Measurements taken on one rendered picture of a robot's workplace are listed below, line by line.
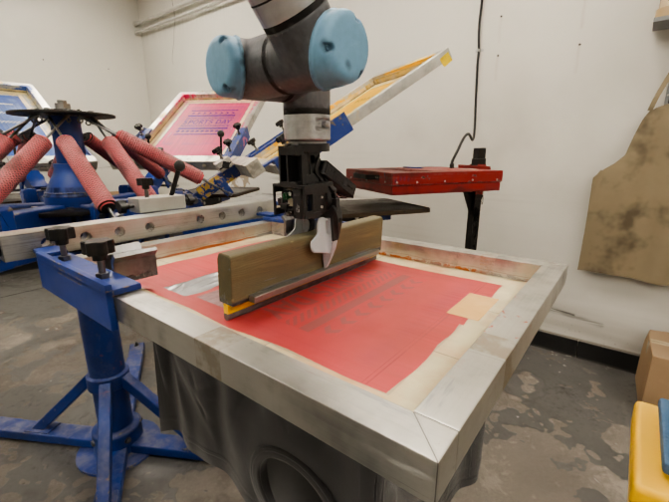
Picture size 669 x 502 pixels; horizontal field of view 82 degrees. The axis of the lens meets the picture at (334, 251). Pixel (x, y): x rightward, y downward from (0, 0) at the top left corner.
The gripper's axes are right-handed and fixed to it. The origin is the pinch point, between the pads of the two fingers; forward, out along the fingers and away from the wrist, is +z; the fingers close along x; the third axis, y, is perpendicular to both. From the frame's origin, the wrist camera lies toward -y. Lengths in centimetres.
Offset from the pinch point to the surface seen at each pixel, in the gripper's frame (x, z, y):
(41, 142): -92, -21, 12
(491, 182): -7, -2, -129
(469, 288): 22.9, 5.2, -14.3
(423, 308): 20.3, 4.9, -1.0
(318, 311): 8.0, 4.7, 9.9
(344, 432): 28.0, 2.1, 30.3
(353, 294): 8.3, 4.9, 0.7
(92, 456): -110, 99, 13
